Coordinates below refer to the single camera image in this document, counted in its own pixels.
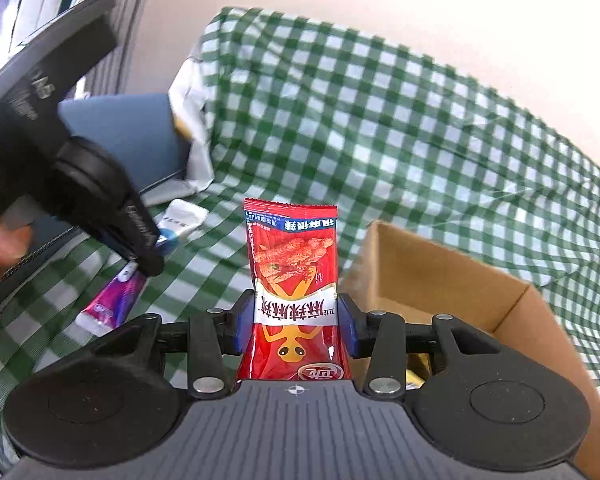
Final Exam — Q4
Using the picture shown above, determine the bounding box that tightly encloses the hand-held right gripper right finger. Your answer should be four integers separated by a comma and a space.
337, 292, 506, 397

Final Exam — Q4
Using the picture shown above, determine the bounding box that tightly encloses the white plastic bag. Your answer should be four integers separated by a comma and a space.
168, 54, 217, 197

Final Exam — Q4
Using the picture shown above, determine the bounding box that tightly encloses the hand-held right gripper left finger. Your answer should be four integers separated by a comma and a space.
97, 290, 257, 399

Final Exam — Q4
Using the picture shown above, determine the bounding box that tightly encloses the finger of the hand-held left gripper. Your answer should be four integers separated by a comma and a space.
87, 180, 167, 278

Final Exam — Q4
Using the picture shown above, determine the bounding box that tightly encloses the cardboard box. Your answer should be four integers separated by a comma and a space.
340, 220, 600, 480

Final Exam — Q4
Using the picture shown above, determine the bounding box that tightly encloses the green checkered cloth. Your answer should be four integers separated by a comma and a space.
0, 7, 600, 461

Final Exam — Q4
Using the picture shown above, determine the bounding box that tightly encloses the red snack packet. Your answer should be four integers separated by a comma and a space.
235, 197, 354, 382

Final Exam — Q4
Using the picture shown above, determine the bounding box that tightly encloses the yellow snack bar packet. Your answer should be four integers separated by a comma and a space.
404, 352, 434, 391

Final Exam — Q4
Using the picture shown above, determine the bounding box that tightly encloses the silver purple snack packet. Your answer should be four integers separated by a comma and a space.
79, 198, 209, 339

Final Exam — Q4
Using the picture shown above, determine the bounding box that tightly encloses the grey ribbed panel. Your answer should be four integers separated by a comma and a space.
75, 0, 162, 99

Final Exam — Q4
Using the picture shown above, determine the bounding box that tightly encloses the person's left hand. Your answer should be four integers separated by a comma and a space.
0, 176, 34, 297

